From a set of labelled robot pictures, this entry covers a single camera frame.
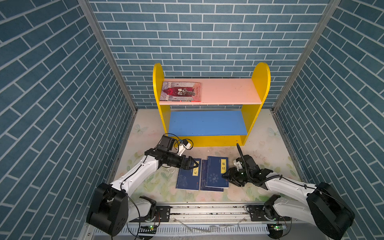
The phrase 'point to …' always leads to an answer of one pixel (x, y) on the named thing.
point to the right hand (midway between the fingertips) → (222, 176)
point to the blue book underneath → (203, 181)
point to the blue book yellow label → (216, 166)
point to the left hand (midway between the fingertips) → (192, 164)
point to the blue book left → (189, 179)
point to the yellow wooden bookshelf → (211, 112)
